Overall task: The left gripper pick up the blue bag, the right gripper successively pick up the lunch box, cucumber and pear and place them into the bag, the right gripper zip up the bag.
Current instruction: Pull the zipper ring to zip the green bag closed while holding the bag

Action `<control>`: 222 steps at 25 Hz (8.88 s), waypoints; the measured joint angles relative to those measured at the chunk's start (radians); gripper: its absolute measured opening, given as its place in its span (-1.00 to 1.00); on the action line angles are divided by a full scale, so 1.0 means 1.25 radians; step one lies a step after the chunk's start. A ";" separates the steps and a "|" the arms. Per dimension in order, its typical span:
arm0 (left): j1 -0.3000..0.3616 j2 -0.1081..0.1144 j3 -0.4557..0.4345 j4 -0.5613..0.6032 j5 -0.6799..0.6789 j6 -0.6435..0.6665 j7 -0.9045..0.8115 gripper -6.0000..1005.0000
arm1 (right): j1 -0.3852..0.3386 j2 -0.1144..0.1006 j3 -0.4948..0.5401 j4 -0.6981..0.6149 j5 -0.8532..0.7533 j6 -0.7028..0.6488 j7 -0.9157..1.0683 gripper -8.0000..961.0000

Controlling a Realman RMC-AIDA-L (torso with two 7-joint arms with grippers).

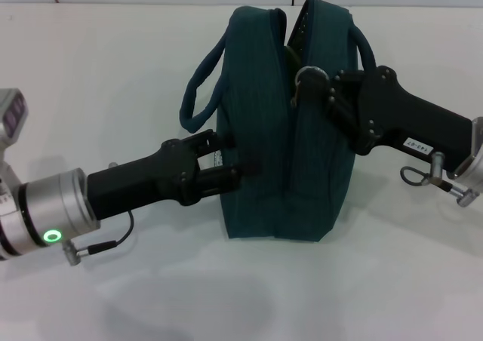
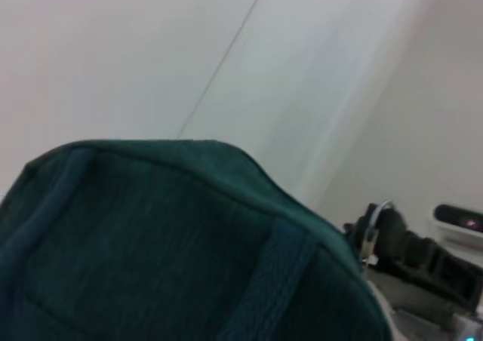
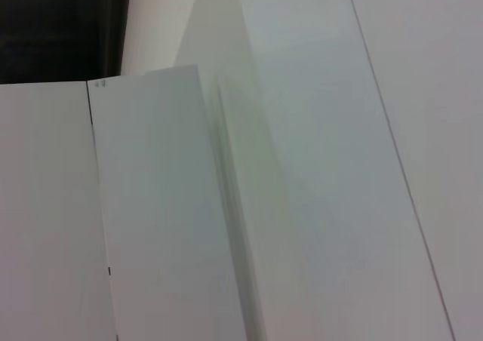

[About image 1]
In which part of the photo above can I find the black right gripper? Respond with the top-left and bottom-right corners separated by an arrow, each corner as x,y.
296,65 -> 475,168

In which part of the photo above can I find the left gripper grey cable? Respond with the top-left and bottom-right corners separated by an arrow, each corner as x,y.
61,209 -> 136,267

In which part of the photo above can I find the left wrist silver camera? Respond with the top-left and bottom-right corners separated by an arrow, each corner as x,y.
0,88 -> 30,191

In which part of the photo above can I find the dark teal insulated lunch bag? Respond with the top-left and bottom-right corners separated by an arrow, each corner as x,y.
180,0 -> 378,242

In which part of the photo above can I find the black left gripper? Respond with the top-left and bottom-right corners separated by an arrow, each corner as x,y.
85,129 -> 262,221

